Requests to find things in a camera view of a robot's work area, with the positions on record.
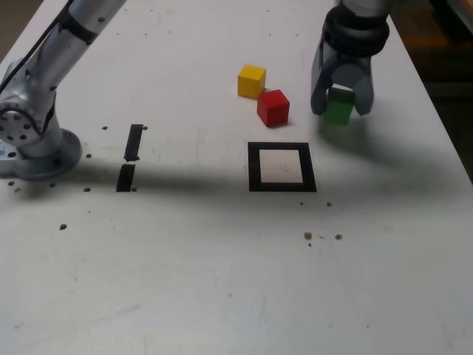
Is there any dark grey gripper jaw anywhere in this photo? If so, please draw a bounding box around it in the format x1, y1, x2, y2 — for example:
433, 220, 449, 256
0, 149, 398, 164
309, 54, 338, 117

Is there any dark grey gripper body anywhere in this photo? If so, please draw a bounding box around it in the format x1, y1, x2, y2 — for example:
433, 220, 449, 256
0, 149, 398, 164
320, 38, 373, 75

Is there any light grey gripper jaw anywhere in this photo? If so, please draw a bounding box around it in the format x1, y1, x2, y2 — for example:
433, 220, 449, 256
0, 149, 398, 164
331, 61, 375, 116

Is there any green cube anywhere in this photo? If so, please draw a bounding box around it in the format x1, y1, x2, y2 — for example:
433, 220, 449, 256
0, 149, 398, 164
321, 84, 356, 126

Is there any red cube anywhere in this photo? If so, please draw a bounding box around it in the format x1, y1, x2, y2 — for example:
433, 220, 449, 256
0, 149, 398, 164
256, 89, 290, 128

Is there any yellow cube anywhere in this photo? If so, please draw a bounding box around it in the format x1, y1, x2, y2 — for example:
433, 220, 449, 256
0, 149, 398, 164
236, 64, 268, 100

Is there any black tape square outline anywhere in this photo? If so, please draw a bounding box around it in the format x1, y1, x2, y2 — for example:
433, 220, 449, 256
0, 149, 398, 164
247, 141, 318, 193

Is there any black tape strip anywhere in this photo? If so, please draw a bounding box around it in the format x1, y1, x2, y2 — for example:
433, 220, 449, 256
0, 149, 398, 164
115, 124, 144, 193

